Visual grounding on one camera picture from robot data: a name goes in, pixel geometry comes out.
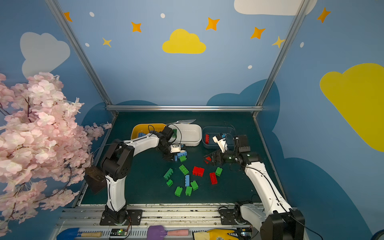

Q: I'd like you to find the horizontal metal frame bar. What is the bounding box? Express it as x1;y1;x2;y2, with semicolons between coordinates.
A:
106;105;263;112

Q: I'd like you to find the teal plastic bin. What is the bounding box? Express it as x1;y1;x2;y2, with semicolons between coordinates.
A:
202;126;236;150

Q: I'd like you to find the yellow plastic bin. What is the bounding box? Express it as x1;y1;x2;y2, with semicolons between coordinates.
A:
131;124;166;139

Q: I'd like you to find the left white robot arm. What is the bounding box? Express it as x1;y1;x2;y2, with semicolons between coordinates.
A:
100;126;174;226

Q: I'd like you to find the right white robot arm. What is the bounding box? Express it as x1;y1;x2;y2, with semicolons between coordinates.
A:
205;150;309;240

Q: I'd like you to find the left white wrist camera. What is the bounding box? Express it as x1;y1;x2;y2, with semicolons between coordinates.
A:
170;145;185;154

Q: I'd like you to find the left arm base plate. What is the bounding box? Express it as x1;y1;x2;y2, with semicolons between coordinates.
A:
100;208;143;226

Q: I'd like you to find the white plastic bin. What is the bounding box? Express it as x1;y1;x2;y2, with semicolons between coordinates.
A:
169;124;202;147

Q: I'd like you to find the dark tree base plate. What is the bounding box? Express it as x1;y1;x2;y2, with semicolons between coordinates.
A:
85;166;107;194

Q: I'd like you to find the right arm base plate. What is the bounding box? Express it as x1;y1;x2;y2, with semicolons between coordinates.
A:
218;208;250;225

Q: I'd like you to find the purple toy shovel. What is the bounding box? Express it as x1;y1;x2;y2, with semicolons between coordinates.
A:
147;226;189;240

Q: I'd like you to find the pink cherry blossom tree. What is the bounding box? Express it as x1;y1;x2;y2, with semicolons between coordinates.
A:
1;72;112;236

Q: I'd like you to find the blue toy shovel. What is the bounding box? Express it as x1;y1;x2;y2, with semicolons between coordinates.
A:
56;228;103;240

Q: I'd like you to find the green circuit board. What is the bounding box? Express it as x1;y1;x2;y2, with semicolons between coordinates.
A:
109;229;129;239

